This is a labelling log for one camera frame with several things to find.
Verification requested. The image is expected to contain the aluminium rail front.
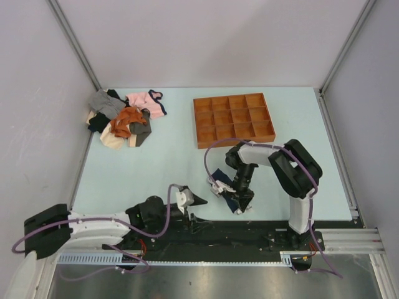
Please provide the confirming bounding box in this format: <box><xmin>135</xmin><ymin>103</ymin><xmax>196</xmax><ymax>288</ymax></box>
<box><xmin>319</xmin><ymin>229</ymin><xmax>385</xmax><ymax>254</ymax></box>

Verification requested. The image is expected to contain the grey slotted cable duct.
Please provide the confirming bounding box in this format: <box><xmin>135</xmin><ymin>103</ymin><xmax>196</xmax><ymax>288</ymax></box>
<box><xmin>57</xmin><ymin>252</ymin><xmax>292</xmax><ymax>267</ymax></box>

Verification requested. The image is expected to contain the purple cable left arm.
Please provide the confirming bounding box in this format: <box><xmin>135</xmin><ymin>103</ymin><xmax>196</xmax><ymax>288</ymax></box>
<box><xmin>11</xmin><ymin>183</ymin><xmax>188</xmax><ymax>282</ymax></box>

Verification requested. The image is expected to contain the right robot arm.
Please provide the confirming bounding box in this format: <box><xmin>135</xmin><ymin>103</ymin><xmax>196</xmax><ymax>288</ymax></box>
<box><xmin>225</xmin><ymin>139</ymin><xmax>323</xmax><ymax>250</ymax></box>

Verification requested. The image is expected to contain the wooden compartment tray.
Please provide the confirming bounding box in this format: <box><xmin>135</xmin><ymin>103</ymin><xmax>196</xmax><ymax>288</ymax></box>
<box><xmin>193</xmin><ymin>93</ymin><xmax>276</xmax><ymax>149</ymax></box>

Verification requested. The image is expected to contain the aluminium corner post right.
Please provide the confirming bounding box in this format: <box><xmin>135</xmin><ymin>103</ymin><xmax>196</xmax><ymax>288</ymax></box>
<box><xmin>320</xmin><ymin>0</ymin><xmax>378</xmax><ymax>94</ymax></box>

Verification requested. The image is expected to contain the aluminium corner post left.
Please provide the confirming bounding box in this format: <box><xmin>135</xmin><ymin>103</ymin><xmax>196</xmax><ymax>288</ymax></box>
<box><xmin>46</xmin><ymin>0</ymin><xmax>102</xmax><ymax>90</ymax></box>

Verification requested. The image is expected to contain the pink underwear with navy trim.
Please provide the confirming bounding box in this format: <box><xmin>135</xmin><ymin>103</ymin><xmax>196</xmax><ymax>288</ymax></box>
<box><xmin>125</xmin><ymin>89</ymin><xmax>167</xmax><ymax>120</ymax></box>

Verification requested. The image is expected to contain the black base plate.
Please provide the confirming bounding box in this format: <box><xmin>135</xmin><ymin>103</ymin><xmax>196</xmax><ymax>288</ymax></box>
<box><xmin>116</xmin><ymin>221</ymin><xmax>325</xmax><ymax>253</ymax></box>

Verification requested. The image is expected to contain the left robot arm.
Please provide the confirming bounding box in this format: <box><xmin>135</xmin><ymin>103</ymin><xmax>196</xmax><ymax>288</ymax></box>
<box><xmin>23</xmin><ymin>186</ymin><xmax>207</xmax><ymax>259</ymax></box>

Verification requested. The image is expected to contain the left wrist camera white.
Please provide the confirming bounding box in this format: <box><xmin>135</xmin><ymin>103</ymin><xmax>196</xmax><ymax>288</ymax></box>
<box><xmin>176</xmin><ymin>186</ymin><xmax>195</xmax><ymax>209</ymax></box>

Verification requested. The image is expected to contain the grey ribbed underwear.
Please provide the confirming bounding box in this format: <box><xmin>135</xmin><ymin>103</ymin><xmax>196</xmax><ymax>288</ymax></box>
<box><xmin>89</xmin><ymin>90</ymin><xmax>126</xmax><ymax>120</ymax></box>

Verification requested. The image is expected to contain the navy underwear with white trim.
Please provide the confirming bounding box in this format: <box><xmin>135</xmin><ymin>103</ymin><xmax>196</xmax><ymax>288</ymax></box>
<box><xmin>207</xmin><ymin>168</ymin><xmax>254</xmax><ymax>215</ymax></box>

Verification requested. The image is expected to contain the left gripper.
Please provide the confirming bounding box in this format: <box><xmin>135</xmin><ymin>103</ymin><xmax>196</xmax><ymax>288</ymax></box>
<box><xmin>148</xmin><ymin>192</ymin><xmax>212</xmax><ymax>232</ymax></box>

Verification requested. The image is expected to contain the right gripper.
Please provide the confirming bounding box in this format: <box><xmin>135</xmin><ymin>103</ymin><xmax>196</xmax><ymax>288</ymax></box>
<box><xmin>224</xmin><ymin>162</ymin><xmax>256</xmax><ymax>212</ymax></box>

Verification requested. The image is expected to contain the aluminium corner post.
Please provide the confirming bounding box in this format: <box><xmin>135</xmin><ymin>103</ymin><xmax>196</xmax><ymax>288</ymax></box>
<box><xmin>320</xmin><ymin>0</ymin><xmax>378</xmax><ymax>94</ymax></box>
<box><xmin>46</xmin><ymin>0</ymin><xmax>102</xmax><ymax>90</ymax></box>

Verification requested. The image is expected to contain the orange underwear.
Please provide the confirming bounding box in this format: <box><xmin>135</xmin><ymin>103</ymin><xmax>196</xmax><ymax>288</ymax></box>
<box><xmin>110</xmin><ymin>107</ymin><xmax>147</xmax><ymax>139</ymax></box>

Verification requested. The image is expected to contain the black underwear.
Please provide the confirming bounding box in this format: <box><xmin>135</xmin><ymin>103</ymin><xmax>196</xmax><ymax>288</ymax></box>
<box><xmin>88</xmin><ymin>113</ymin><xmax>110</xmax><ymax>133</ymax></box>

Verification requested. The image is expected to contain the olive and beige underwear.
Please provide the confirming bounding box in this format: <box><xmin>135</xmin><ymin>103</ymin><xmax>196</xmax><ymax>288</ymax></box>
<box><xmin>128</xmin><ymin>120</ymin><xmax>151</xmax><ymax>147</ymax></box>

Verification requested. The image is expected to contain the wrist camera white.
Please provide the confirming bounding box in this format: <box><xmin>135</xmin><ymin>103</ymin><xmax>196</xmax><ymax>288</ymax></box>
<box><xmin>207</xmin><ymin>177</ymin><xmax>236</xmax><ymax>196</ymax></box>
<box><xmin>176</xmin><ymin>186</ymin><xmax>195</xmax><ymax>209</ymax></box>

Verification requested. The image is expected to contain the cream underwear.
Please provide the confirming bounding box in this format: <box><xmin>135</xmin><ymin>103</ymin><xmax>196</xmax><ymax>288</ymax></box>
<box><xmin>100</xmin><ymin>123</ymin><xmax>125</xmax><ymax>150</ymax></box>

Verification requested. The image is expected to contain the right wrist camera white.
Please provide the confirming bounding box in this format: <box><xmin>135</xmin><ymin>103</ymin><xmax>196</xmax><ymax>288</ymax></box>
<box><xmin>207</xmin><ymin>177</ymin><xmax>236</xmax><ymax>196</ymax></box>

